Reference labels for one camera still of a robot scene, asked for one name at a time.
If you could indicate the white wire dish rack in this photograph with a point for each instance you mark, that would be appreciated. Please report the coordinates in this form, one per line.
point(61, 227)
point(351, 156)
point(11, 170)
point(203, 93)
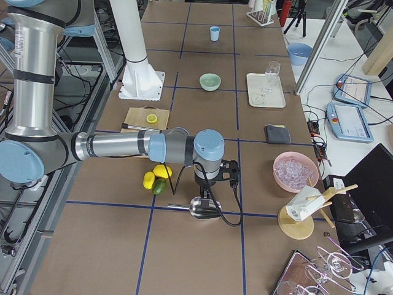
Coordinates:
point(262, 11)

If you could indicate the green ceramic bowl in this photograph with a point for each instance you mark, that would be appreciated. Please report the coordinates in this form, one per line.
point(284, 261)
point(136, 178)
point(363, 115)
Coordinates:
point(210, 82)

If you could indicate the near teach pendant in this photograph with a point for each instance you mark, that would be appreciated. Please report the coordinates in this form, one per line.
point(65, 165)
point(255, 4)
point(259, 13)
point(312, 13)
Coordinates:
point(348, 122)

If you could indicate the black camera tripod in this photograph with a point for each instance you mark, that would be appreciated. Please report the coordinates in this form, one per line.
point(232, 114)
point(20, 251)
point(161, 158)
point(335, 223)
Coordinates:
point(300, 17)

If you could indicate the yellow lemon rear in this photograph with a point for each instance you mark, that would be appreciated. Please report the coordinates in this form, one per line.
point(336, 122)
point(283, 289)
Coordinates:
point(162, 171)

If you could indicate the black laptop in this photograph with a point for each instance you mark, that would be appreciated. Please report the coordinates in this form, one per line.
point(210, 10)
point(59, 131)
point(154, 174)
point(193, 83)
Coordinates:
point(373, 197)

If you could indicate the wooden cup stand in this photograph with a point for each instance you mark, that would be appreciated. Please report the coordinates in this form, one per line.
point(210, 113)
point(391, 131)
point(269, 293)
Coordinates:
point(304, 229)

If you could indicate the yellow lemon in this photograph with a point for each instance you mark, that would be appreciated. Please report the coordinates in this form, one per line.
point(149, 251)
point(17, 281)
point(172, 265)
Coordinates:
point(148, 180)
point(162, 171)

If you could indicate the steel ice scoop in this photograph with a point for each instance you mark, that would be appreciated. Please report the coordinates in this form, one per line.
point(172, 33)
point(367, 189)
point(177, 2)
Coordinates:
point(196, 211)

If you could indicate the far teach pendant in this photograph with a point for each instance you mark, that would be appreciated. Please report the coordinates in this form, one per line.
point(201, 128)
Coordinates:
point(352, 90)

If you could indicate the yellow lemon front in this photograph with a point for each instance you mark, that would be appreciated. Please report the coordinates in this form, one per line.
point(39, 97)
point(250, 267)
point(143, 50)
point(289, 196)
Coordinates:
point(148, 180)

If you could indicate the light blue cup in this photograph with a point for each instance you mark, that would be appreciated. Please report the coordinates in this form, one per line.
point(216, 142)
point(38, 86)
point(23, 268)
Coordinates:
point(214, 33)

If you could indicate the steel muddler stick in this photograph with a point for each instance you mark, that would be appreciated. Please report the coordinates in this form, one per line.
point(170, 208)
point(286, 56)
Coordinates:
point(135, 127)

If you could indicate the clear wine glass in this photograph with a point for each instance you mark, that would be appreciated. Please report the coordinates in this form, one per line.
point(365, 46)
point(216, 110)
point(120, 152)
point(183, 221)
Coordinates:
point(271, 75)

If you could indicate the large blue bowl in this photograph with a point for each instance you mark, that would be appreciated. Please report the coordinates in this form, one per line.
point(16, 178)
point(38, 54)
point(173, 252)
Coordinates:
point(299, 53)

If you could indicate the teach pendant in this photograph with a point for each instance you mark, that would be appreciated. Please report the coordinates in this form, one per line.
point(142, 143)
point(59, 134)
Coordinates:
point(352, 90)
point(348, 122)

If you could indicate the wooden cutting board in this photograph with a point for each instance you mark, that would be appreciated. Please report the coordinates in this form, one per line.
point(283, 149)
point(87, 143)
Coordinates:
point(137, 116)

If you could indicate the grey folded cloth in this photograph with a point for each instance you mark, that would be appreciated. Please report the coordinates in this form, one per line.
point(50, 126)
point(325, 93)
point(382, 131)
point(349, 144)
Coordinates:
point(277, 134)

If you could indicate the lemon half slice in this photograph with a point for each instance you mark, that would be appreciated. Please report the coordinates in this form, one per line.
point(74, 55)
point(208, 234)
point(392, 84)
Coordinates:
point(151, 118)

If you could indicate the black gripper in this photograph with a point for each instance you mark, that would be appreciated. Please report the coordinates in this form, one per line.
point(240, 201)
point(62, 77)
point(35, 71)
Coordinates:
point(204, 184)

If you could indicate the green lime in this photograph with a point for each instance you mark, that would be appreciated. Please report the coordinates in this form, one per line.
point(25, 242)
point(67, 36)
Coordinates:
point(159, 186)

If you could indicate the cream bear tray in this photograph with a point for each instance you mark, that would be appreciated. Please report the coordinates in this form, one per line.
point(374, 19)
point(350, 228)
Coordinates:
point(255, 82)

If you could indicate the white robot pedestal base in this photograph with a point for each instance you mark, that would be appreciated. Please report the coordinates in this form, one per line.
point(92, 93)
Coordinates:
point(140, 81)

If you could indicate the pink bowl of ice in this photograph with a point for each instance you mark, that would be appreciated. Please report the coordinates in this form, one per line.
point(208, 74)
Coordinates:
point(293, 170)

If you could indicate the white paper box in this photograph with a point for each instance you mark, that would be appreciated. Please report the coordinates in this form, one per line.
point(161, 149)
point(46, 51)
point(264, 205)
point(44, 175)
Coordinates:
point(305, 203)

